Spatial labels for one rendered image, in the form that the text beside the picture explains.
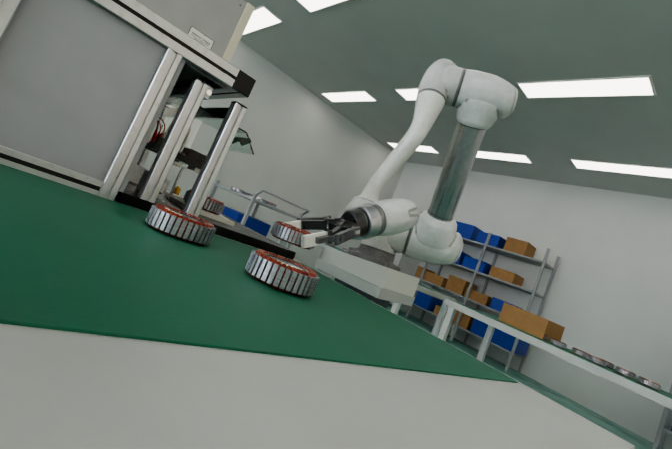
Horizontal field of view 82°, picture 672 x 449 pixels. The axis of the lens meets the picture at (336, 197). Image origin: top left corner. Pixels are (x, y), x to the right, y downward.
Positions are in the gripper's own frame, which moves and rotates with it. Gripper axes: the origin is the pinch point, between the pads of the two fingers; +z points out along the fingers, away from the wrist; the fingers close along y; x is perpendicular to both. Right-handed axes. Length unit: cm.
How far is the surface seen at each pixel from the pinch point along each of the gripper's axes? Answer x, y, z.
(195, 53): 40.5, 7.6, 19.6
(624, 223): -123, 117, -663
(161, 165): 17.4, 8.7, 27.5
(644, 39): 96, 41, -352
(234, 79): 35.9, 7.9, 11.2
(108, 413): 16, -62, 45
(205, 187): 11.7, 9.7, 18.2
